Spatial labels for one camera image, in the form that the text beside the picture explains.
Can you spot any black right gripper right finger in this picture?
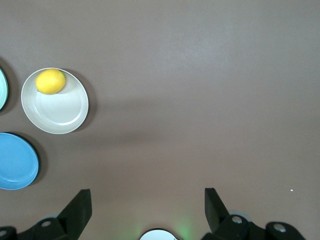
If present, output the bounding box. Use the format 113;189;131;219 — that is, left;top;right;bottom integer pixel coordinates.
201;187;307;240

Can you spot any beige round plate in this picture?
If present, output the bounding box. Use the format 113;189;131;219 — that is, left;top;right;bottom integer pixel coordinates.
20;67;90;135

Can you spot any green round plate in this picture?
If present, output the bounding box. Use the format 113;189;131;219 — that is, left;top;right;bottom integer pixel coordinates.
0;66;10;112

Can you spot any yellow lemon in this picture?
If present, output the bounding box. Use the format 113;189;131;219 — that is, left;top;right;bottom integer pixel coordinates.
35;68;67;95

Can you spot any blue round plate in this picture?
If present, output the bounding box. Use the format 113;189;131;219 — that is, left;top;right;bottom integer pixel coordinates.
0;132;40;190

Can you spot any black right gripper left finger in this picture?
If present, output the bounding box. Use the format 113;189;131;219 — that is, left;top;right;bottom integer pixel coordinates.
0;189;92;240

